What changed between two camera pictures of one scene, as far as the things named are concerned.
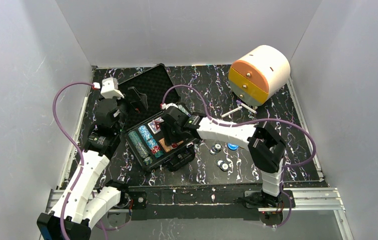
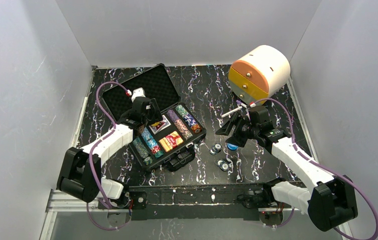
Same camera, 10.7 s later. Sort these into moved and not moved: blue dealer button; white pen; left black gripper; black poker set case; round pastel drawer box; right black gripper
Moved: right black gripper; left black gripper
Not moved: black poker set case; blue dealer button; white pen; round pastel drawer box
